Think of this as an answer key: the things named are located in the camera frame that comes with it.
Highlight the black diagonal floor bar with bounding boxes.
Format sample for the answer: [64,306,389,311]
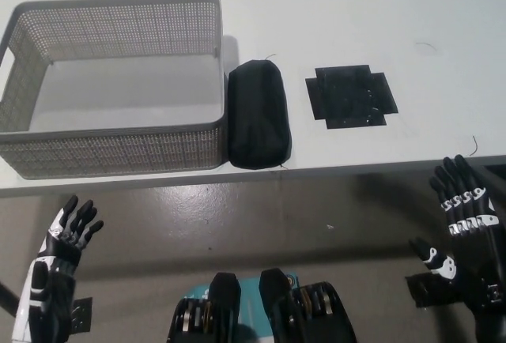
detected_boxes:
[0,281,21,316]

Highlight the large black floor tape patch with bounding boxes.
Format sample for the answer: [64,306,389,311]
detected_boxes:
[406,273,471,308]

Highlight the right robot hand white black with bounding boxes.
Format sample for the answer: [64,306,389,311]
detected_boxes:
[408,154,506,315]

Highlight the black fabric pencil case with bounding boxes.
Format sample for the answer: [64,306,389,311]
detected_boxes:
[228,58,293,171]

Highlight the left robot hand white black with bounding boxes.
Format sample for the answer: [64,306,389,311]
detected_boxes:
[11,195,105,343]

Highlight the black tape cross patch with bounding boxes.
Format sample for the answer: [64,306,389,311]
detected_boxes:
[304,64,399,130]

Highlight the robot body black teal blocks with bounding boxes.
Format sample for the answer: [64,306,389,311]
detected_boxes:
[165,269,359,343]

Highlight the small black floor tape patch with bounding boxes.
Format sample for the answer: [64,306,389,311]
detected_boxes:
[69,297,94,334]

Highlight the grey perforated plastic basket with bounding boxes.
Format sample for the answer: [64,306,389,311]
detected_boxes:
[0,0,230,180]

